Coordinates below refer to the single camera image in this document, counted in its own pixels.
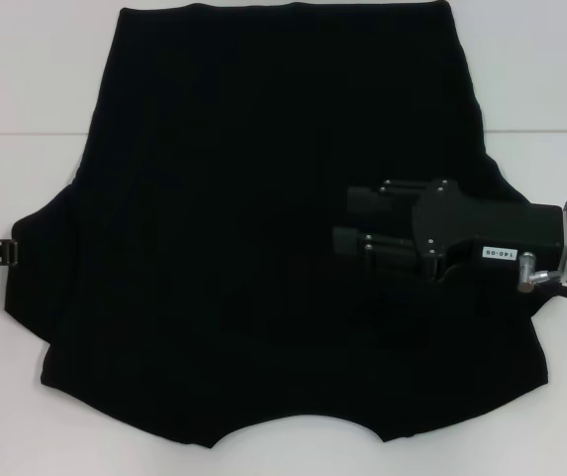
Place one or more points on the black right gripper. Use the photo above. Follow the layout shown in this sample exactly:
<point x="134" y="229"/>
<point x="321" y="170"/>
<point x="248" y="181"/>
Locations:
<point x="442" y="218"/>

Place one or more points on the black t-shirt with white print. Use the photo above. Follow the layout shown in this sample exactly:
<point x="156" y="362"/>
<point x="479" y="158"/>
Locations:
<point x="239" y="173"/>

